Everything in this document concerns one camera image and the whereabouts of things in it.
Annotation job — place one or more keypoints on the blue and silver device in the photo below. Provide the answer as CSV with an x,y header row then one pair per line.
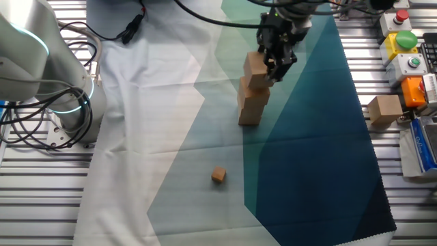
x,y
421,147

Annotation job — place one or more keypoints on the orange box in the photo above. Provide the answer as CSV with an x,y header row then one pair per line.
x,y
411,92

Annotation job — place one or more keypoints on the black keyboard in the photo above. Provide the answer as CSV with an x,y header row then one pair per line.
x,y
431,51

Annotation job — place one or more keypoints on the small metal bracket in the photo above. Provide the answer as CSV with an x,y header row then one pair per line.
x,y
403,118

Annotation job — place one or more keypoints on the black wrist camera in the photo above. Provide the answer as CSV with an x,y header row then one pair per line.
x,y
382,4

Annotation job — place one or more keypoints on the yellow box green mushroom button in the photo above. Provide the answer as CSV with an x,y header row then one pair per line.
x,y
389,46

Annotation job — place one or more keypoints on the small wooden cube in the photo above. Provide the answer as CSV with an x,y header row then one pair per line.
x,y
218,174

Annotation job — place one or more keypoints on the grey box green lit button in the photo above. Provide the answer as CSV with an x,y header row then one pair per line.
x,y
397,70

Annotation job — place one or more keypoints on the grey box red button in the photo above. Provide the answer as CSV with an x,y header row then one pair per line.
x,y
389,25

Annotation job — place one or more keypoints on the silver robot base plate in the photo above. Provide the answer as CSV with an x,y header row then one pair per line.
x,y
56,131

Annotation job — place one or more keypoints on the silver ribbed device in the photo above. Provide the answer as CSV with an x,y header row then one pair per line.
x,y
431,89

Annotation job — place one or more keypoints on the blue green white tablecloth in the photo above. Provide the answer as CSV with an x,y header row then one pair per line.
x,y
136,136

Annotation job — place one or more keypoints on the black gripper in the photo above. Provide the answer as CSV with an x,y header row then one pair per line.
x,y
276,34

